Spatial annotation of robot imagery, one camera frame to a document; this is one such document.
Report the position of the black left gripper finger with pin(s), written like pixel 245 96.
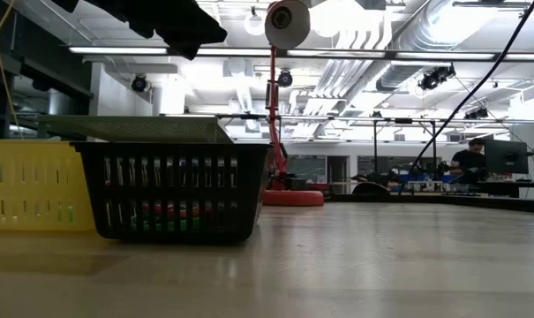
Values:
pixel 187 26

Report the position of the black plastic basket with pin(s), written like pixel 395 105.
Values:
pixel 174 150

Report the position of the yellow plastic basket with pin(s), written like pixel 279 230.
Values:
pixel 28 154

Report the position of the ceiling light strip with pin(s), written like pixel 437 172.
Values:
pixel 235 51
pixel 447 55
pixel 116 50

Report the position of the dark overhead beam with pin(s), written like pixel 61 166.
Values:
pixel 50 79

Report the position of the dark domed object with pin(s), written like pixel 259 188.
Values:
pixel 371 189

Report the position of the black ceiling spotlight cluster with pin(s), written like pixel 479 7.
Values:
pixel 434 78

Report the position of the small black ceiling spotlight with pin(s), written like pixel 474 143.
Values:
pixel 476 114

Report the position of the person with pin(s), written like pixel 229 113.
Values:
pixel 469 161

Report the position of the black computer monitor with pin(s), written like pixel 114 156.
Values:
pixel 505 156

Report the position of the black ceiling camera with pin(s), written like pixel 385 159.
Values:
pixel 139 84
pixel 285 78

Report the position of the black background rig frame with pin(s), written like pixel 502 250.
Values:
pixel 375 150

